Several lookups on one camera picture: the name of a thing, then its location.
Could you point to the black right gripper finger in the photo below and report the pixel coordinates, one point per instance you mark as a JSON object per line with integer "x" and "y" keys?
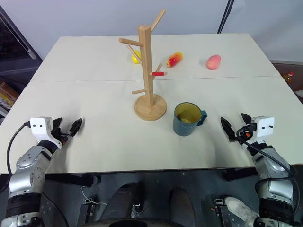
{"x": 228, "y": 130}
{"x": 246, "y": 118}

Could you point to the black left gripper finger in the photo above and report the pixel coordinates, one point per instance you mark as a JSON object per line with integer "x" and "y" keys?
{"x": 76, "y": 127}
{"x": 58, "y": 123}

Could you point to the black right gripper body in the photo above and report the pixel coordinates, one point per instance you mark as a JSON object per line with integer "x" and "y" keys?
{"x": 248, "y": 139}

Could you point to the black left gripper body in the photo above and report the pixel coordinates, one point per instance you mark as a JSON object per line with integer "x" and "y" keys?
{"x": 60, "y": 134}

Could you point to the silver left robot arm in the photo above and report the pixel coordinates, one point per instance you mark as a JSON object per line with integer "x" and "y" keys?
{"x": 28, "y": 170}

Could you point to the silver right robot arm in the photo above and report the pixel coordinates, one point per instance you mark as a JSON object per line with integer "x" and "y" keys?
{"x": 274, "y": 175}

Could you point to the wooden mug tree stand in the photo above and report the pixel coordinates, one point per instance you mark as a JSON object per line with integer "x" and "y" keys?
{"x": 147, "y": 78}

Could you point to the teal mug yellow inside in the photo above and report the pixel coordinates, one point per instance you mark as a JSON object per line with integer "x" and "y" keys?
{"x": 183, "y": 127}

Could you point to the cardboard box with items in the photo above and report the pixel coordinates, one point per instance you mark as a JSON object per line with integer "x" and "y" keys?
{"x": 7, "y": 94}

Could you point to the dark brown furniture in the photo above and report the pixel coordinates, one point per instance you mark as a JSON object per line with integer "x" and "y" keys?
{"x": 287, "y": 68}

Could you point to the pink peach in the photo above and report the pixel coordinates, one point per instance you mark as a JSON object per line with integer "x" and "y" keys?
{"x": 213, "y": 62}

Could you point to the white shoe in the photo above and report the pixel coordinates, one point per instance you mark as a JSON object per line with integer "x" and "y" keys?
{"x": 239, "y": 208}

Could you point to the dark framed cabinet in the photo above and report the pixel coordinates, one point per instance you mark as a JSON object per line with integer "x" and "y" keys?
{"x": 14, "y": 49}

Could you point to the dark rounded shape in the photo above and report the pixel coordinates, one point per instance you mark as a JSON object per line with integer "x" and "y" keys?
{"x": 181, "y": 203}
{"x": 124, "y": 201}

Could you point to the red yellow mango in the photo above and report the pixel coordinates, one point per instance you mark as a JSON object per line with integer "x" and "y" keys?
{"x": 174, "y": 59}

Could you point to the yellow lemon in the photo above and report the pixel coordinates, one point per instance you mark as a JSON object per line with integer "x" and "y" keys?
{"x": 136, "y": 59}

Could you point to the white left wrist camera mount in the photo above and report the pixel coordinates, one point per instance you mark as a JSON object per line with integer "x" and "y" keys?
{"x": 41, "y": 128}

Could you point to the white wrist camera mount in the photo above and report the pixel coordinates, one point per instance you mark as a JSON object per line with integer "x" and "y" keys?
{"x": 265, "y": 128}
{"x": 41, "y": 128}

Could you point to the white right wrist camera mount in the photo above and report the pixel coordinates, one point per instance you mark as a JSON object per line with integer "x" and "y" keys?
{"x": 265, "y": 128}

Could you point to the black table frame bracket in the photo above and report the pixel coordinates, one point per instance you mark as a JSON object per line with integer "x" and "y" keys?
{"x": 73, "y": 179}
{"x": 239, "y": 175}

